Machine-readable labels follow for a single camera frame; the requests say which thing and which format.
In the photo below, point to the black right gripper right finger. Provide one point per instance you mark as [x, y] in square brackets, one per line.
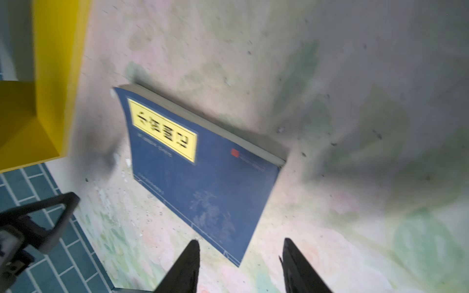
[299, 275]

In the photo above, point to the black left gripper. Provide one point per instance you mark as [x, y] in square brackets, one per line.
[26, 225]

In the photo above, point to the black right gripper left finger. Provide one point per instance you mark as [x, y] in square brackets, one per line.
[184, 274]

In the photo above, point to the navy book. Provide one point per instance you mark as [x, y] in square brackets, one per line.
[215, 181]

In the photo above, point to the yellow pink blue bookshelf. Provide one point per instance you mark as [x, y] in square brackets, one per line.
[42, 44]

